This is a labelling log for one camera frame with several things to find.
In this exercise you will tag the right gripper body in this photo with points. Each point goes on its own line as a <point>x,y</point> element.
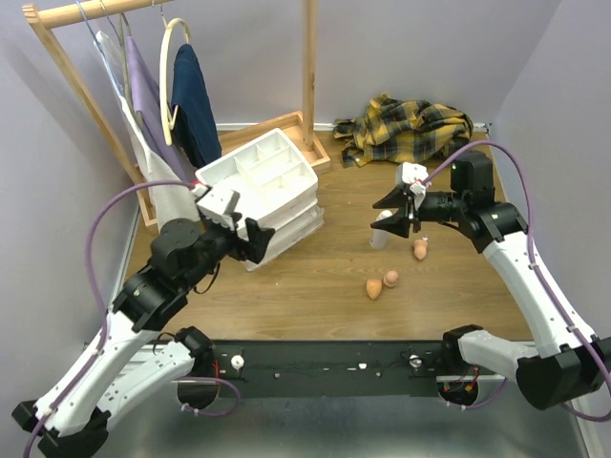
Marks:
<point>440,206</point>

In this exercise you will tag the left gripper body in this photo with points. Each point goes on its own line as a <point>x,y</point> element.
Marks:
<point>242,243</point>

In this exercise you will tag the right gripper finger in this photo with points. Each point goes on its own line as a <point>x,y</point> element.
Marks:
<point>398,224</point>
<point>396,198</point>

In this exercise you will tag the short white bottle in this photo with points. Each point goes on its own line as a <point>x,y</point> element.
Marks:
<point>379,238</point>

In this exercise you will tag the white drawer organizer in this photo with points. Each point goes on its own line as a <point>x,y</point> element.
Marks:
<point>277,187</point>

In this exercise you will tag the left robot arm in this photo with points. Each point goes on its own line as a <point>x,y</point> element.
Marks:
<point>75,417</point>

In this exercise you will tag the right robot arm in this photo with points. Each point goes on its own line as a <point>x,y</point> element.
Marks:
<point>567,359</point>

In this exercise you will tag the pink gourd makeup sponge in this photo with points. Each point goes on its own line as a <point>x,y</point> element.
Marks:
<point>391,279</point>

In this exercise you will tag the orange teardrop makeup sponge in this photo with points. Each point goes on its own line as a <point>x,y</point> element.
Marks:
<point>374,288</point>

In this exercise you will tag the white hanging garment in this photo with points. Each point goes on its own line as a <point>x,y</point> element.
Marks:
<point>168,202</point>

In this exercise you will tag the yellow plaid shirt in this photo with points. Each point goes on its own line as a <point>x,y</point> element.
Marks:
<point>397,131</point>

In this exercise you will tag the navy blue hanging garment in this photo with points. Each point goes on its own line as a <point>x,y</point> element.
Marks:
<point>195,128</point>

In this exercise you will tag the cream wooden hanger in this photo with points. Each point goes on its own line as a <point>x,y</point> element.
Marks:
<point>168,113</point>

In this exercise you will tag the lavender hanging garment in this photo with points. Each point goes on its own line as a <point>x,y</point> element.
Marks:
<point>146,103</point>

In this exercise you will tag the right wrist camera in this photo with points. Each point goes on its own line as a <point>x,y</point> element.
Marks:
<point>410,177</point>

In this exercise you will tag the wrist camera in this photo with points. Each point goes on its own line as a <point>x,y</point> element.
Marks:
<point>410,177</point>
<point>217,204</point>

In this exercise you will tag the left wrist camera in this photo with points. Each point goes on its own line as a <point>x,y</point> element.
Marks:
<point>217,204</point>

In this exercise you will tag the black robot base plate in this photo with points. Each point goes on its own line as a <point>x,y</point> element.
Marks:
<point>315,369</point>

